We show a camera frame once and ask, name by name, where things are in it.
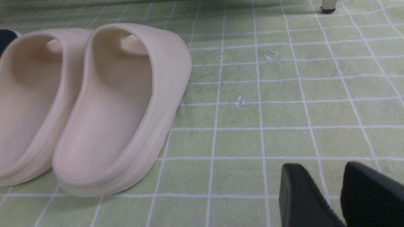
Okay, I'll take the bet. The cream slipper, left of pair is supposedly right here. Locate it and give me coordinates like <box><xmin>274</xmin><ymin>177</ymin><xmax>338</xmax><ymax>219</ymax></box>
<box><xmin>0</xmin><ymin>28</ymin><xmax>93</xmax><ymax>187</ymax></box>

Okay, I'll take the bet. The chrome metal shoe rack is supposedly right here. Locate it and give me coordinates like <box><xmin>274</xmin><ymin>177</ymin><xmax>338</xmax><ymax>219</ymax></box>
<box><xmin>320</xmin><ymin>0</ymin><xmax>337</xmax><ymax>15</ymax></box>

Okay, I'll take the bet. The cream slipper, of pair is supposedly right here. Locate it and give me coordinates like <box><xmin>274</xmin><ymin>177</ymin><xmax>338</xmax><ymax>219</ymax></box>
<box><xmin>52</xmin><ymin>23</ymin><xmax>192</xmax><ymax>197</ymax></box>
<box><xmin>0</xmin><ymin>28</ymin><xmax>93</xmax><ymax>187</ymax></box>

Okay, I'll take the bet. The navy sneaker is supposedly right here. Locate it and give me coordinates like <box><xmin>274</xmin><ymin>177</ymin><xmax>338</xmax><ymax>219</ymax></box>
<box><xmin>0</xmin><ymin>29</ymin><xmax>22</xmax><ymax>57</ymax></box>

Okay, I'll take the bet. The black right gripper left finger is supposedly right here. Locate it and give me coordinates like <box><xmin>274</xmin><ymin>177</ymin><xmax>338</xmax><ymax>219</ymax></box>
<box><xmin>279</xmin><ymin>163</ymin><xmax>345</xmax><ymax>227</ymax></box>

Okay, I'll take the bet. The green checked floor mat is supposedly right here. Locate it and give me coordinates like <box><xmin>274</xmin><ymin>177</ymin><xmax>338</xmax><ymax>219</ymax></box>
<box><xmin>1</xmin><ymin>0</ymin><xmax>404</xmax><ymax>227</ymax></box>

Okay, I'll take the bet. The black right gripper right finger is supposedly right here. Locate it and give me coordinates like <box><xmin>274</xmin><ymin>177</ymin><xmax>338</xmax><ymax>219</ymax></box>
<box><xmin>340</xmin><ymin>161</ymin><xmax>404</xmax><ymax>227</ymax></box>

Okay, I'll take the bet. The cream slipper, right of pair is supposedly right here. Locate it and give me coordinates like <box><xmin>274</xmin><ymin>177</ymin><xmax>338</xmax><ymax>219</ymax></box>
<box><xmin>52</xmin><ymin>23</ymin><xmax>192</xmax><ymax>197</ymax></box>

